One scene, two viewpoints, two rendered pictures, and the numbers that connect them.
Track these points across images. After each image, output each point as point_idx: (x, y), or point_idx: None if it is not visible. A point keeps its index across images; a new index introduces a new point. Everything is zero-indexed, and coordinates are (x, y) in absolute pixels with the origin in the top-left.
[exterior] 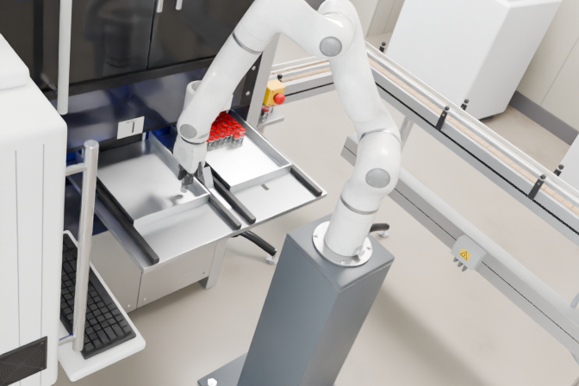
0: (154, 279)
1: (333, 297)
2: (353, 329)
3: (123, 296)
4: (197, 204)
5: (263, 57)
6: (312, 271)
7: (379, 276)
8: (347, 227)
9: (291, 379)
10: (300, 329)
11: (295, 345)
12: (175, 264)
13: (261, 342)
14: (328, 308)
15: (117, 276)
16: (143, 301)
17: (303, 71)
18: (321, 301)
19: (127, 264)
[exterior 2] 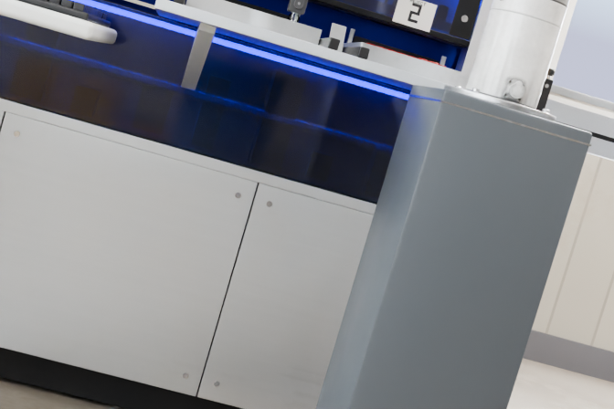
0: (243, 344)
1: (431, 125)
2: (500, 324)
3: (180, 339)
4: (297, 38)
5: None
6: (421, 111)
7: (552, 162)
8: (494, 26)
9: (346, 395)
10: (382, 256)
11: (369, 302)
12: (287, 336)
13: (333, 362)
14: (422, 156)
15: (181, 274)
16: (212, 386)
17: (607, 105)
18: (418, 154)
19: (202, 256)
